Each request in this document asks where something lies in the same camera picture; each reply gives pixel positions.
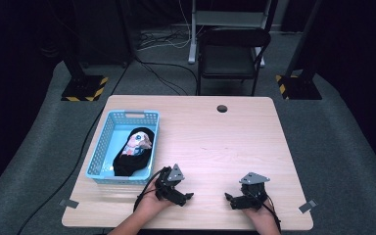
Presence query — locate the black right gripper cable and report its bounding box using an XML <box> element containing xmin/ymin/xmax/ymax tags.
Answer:
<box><xmin>262</xmin><ymin>195</ymin><xmax>282</xmax><ymax>235</ymax></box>

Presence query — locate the person's left hand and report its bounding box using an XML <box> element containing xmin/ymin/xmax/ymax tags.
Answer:
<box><xmin>138</xmin><ymin>178</ymin><xmax>174</xmax><ymax>217</ymax></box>

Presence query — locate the blue plastic basket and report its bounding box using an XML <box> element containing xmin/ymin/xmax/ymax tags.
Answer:
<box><xmin>85</xmin><ymin>110</ymin><xmax>161</xmax><ymax>186</ymax></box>

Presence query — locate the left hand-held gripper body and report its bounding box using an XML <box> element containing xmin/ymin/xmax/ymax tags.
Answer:
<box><xmin>154</xmin><ymin>163</ymin><xmax>186</xmax><ymax>202</ymax></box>

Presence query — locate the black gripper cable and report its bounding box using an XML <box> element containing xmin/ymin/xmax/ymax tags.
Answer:
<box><xmin>262</xmin><ymin>195</ymin><xmax>282</xmax><ymax>235</ymax></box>
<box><xmin>133</xmin><ymin>167</ymin><xmax>165</xmax><ymax>212</ymax></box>

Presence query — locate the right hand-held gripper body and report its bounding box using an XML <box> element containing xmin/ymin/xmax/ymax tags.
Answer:
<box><xmin>239</xmin><ymin>171</ymin><xmax>271</xmax><ymax>210</ymax></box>

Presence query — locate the black folding chair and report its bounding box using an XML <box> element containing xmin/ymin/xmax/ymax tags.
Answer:
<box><xmin>195</xmin><ymin>26</ymin><xmax>272</xmax><ymax>97</ymax></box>

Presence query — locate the black sock with colourful print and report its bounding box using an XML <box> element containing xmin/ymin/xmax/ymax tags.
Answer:
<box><xmin>113</xmin><ymin>126</ymin><xmax>156</xmax><ymax>177</ymax></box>

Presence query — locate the white metal stand frame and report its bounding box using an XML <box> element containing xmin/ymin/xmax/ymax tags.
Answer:
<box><xmin>187</xmin><ymin>0</ymin><xmax>273</xmax><ymax>69</ymax></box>

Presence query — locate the bundle of white cables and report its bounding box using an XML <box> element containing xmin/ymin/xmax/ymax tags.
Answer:
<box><xmin>136</xmin><ymin>0</ymin><xmax>207</xmax><ymax>53</ymax></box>

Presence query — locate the black stand with striped base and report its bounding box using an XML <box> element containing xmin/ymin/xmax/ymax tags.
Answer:
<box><xmin>275</xmin><ymin>0</ymin><xmax>323</xmax><ymax>101</ymax></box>
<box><xmin>60</xmin><ymin>0</ymin><xmax>109</xmax><ymax>102</ymax></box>

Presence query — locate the person's right hand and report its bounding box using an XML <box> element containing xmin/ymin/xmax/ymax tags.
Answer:
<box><xmin>242</xmin><ymin>199</ymin><xmax>277</xmax><ymax>226</ymax></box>

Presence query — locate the long black floor cable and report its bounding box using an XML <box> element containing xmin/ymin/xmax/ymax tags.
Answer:
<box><xmin>17</xmin><ymin>55</ymin><xmax>138</xmax><ymax>235</ymax></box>

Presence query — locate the black looped floor cable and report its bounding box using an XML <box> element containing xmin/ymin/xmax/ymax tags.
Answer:
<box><xmin>133</xmin><ymin>55</ymin><xmax>200</xmax><ymax>96</ymax></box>

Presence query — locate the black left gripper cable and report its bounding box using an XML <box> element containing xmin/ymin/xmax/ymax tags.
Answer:
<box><xmin>133</xmin><ymin>167</ymin><xmax>165</xmax><ymax>212</ymax></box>

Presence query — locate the grey tape strip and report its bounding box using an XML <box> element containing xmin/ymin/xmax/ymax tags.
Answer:
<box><xmin>298</xmin><ymin>199</ymin><xmax>318</xmax><ymax>214</ymax></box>
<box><xmin>58</xmin><ymin>199</ymin><xmax>80</xmax><ymax>210</ymax></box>

